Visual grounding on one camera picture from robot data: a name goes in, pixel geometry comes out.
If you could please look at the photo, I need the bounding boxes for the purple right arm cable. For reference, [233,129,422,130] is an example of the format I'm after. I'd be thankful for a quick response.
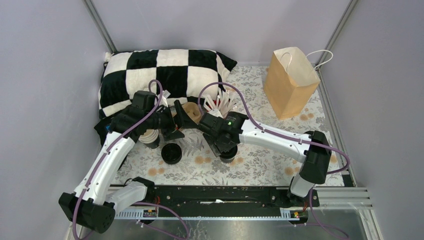
[197,81,351,240]

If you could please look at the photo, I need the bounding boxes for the floral table mat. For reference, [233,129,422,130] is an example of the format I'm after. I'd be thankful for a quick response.
[112,66,332,186]

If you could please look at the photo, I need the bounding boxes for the brown cardboard cup carrier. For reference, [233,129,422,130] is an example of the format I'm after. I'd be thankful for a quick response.
[182,102,202,124]

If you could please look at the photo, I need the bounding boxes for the stack of paper cups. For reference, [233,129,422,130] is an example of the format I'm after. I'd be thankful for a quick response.
[138,129,160,149]

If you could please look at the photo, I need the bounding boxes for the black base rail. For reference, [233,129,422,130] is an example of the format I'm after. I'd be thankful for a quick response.
[143,185,309,218]

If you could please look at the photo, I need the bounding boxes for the stack of black lids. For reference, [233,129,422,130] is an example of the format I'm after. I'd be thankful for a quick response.
[161,143,183,165]

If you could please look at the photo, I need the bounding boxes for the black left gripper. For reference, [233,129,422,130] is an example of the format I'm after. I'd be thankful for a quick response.
[145,99,197,140]

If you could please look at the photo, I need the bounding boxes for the black white checkered pillow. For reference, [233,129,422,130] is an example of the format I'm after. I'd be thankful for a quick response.
[97,49,238,119]

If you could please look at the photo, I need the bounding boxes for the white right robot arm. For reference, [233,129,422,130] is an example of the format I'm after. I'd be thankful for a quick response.
[198,111,332,206]

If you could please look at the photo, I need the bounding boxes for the brown paper bag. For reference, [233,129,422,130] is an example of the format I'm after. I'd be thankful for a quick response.
[263,47,334,120]

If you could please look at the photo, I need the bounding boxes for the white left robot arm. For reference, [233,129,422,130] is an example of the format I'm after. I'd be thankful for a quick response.
[58,90,198,234]

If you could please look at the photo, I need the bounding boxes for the black plastic cup lid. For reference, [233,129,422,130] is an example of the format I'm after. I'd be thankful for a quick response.
[220,145,238,159]

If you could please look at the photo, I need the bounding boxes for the black paper coffee cup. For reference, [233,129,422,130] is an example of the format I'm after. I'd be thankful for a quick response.
[219,152,237,164]

